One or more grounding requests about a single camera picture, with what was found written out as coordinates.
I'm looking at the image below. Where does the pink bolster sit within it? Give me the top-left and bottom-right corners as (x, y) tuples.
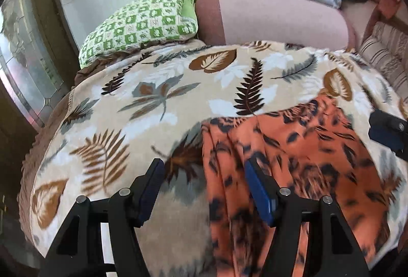
(195, 0), (358, 52)

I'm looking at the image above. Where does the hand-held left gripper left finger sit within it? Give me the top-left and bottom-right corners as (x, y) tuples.
(40, 158), (165, 277)

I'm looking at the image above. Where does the leaf print blanket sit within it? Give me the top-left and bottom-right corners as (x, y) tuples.
(29, 40), (408, 277)

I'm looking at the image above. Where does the green checked pillow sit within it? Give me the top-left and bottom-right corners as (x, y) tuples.
(78, 0), (199, 69)

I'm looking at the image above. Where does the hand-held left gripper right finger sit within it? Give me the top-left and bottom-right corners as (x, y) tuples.
(245, 157), (370, 277)

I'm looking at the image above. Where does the orange floral garment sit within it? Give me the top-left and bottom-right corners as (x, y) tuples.
(201, 95), (400, 277)

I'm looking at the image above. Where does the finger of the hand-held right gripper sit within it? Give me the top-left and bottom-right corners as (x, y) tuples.
(368, 109), (408, 158)

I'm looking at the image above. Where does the striped cushion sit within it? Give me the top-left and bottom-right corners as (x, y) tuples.
(359, 21), (408, 97)

